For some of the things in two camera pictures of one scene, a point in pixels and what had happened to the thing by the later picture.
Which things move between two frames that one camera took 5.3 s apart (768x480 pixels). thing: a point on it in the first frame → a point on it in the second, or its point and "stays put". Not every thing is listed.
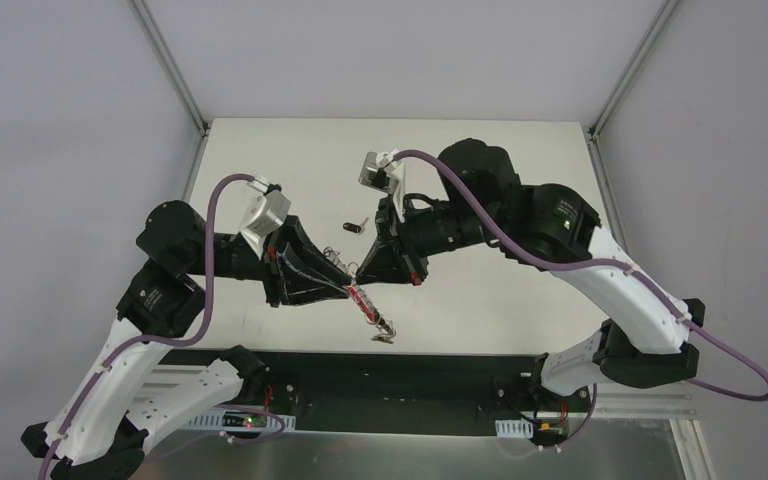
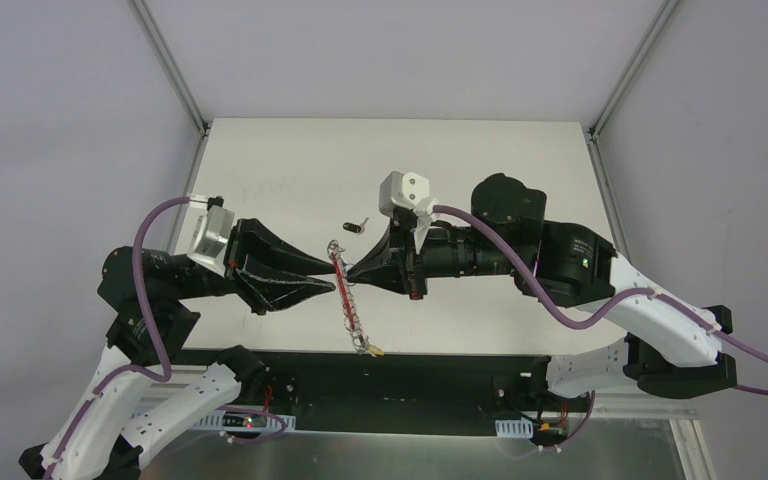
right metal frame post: [634, 67] stays put
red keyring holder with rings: [355, 292] → [354, 321]
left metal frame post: [171, 66] stays put
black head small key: [354, 227] stays put
